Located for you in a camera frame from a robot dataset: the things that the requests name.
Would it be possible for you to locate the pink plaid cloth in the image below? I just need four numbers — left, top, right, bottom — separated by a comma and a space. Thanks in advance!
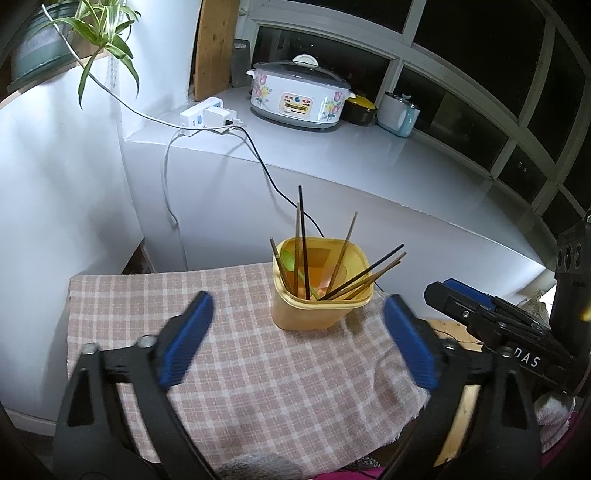
67, 263, 429, 476

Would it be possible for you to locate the white window frame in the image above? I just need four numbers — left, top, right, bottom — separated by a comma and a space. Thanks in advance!
235, 1, 590, 217

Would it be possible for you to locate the white power cable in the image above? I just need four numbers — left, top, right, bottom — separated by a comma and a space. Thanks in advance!
41, 4, 242, 271

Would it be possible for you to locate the white power strip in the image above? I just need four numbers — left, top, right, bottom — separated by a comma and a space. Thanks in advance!
179, 97, 243, 132

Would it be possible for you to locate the yellow plastic utensil container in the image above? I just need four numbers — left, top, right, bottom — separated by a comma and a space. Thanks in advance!
271, 237, 374, 331

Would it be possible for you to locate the wooden board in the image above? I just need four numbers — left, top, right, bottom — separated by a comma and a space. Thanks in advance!
193, 0, 240, 101

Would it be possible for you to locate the right hand white glove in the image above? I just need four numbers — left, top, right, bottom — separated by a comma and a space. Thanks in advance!
534, 393, 576, 453

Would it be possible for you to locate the floral white rice cooker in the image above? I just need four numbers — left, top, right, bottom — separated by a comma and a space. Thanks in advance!
246, 54, 355, 130

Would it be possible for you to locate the long black chopstick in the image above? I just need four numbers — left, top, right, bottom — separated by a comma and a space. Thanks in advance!
297, 185, 311, 300

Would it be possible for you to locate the black yellow pot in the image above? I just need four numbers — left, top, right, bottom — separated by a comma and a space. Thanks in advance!
341, 96, 378, 126

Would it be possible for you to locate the black power cable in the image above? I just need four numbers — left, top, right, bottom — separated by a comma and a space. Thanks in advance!
197, 124, 327, 239

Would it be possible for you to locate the green plastic spoon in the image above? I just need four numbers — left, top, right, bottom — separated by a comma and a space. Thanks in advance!
280, 250, 320, 300

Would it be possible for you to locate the spider plant in pot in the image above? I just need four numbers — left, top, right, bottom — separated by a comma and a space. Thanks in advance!
1, 1, 141, 99

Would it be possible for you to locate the white counter cabinet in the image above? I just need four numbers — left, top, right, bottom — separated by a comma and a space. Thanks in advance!
124, 89, 555, 302

